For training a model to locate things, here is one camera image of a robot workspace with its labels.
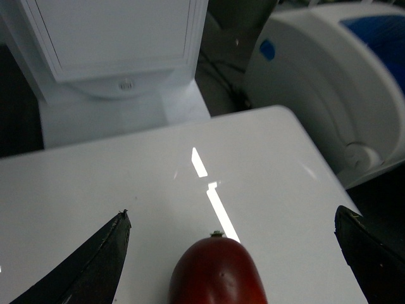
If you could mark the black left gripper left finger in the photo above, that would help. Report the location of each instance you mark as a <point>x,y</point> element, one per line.
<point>91,273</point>

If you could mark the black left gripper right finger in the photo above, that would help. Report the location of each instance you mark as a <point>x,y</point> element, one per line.
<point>376,259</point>

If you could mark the white checkout scale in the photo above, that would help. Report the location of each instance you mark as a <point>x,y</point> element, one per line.
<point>255,175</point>

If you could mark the white blue label printer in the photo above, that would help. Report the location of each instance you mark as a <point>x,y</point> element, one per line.
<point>340,69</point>

